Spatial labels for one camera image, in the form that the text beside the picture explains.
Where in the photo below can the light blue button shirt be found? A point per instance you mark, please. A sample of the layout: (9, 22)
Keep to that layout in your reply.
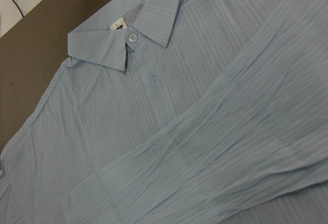
(179, 111)

